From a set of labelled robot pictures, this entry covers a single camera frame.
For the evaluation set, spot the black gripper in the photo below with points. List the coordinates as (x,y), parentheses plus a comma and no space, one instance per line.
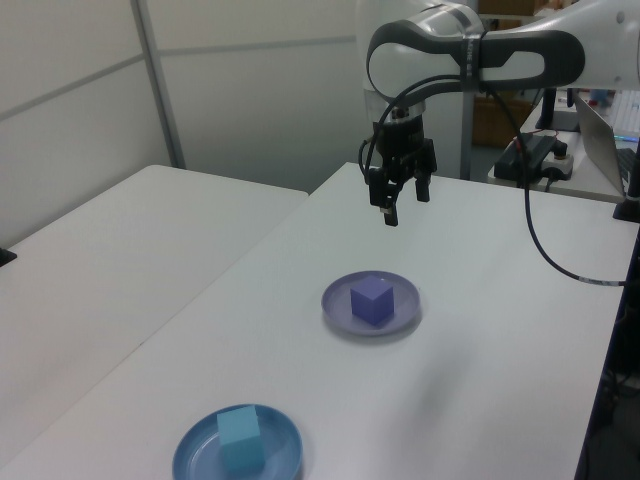
(400,145)

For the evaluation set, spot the purple cube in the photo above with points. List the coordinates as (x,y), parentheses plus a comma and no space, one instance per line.
(372,302)

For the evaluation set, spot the light blue cube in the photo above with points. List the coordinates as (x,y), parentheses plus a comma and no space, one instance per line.
(240,440)

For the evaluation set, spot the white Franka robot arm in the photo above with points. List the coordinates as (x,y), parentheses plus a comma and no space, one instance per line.
(500,45)

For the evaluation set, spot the cardboard box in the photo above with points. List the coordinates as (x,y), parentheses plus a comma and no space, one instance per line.
(505,6)
(495,125)

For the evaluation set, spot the purple plate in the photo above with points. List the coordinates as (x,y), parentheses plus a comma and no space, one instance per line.
(405,305)

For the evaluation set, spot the black power box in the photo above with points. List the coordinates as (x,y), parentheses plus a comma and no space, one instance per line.
(520,160)

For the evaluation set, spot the black monitor stand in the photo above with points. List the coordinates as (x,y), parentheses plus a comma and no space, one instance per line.
(550,107)

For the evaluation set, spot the silver laptop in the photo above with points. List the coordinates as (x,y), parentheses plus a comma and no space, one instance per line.
(597,135)

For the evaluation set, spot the blue plate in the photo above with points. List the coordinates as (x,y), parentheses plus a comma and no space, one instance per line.
(200,450)

